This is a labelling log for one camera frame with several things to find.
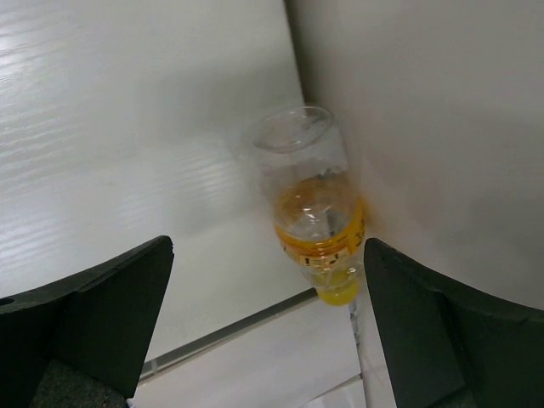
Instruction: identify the clear bottle yellow cap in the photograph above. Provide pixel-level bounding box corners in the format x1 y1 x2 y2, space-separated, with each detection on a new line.
239 106 366 306

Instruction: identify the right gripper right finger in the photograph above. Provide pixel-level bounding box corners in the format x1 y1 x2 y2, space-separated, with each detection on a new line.
364 238 543 407

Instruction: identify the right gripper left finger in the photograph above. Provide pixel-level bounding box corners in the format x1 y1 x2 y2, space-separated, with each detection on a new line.
1 235 174 407

